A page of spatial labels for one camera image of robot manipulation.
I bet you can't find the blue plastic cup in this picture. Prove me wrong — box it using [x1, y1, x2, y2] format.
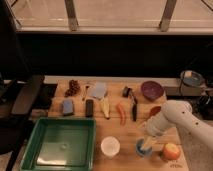
[136, 139, 152, 157]

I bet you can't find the white plastic cup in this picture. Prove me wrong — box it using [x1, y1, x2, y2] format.
[101, 136, 120, 158]

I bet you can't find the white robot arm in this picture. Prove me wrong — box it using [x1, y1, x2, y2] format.
[145, 100, 213, 150]

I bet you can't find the green plastic tray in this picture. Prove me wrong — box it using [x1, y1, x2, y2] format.
[20, 118, 96, 171]

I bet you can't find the red apple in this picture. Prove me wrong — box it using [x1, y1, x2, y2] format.
[162, 143, 181, 161]

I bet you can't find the red bowl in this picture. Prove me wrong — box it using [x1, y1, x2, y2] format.
[149, 106, 161, 117]

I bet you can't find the orange carrot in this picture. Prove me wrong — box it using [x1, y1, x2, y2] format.
[116, 103, 126, 126]

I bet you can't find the purple plate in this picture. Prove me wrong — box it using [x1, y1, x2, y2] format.
[141, 81, 164, 101]

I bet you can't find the yellow banana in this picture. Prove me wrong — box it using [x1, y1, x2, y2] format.
[100, 97, 110, 119]

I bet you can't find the black rectangular block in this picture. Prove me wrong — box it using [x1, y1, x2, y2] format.
[85, 99, 94, 117]

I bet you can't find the grey round dish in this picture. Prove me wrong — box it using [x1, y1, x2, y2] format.
[180, 70, 204, 87]

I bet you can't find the blue sponge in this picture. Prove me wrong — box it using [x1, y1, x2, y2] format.
[62, 99, 74, 116]

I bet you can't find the brown grape bunch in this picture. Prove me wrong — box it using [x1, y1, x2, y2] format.
[65, 80, 80, 97]

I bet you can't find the black chair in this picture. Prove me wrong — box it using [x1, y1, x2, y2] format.
[0, 75, 44, 171]

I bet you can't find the black handled knife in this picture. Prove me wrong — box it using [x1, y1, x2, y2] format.
[130, 90, 138, 122]

